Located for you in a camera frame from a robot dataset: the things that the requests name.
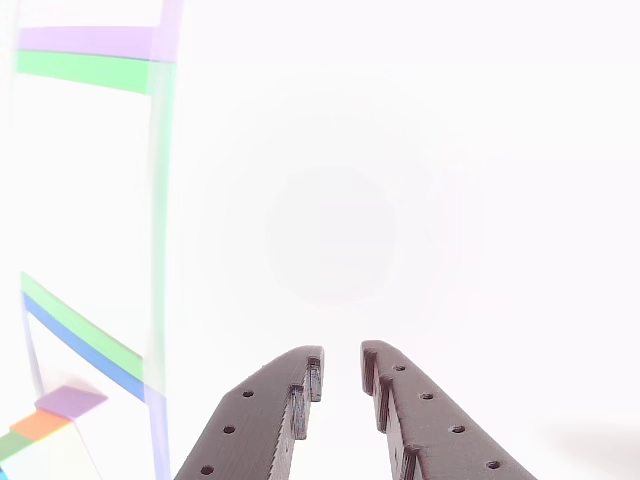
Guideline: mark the green square frame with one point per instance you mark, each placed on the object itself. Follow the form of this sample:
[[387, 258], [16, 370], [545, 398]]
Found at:
[[160, 200]]

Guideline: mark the green block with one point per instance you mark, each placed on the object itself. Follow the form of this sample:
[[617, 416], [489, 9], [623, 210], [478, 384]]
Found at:
[[12, 442]]

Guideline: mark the purple square frame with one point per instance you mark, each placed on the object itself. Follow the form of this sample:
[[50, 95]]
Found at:
[[90, 39]]

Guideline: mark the large purple block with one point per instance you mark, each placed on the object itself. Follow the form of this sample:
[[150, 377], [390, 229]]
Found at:
[[70, 400]]

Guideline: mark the blue square frame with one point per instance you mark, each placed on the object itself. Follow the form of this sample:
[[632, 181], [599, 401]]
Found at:
[[90, 357]]

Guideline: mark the orange block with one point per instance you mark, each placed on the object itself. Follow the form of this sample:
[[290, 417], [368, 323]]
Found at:
[[40, 425]]

